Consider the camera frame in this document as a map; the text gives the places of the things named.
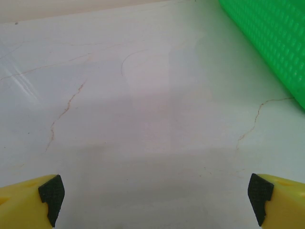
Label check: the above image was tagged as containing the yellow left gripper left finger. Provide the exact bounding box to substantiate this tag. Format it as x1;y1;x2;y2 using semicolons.
0;174;65;229

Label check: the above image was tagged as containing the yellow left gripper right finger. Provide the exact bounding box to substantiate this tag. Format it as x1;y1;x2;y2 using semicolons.
247;173;305;229

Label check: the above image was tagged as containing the green plastic basket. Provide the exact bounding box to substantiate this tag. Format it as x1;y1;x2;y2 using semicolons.
218;0;305;109

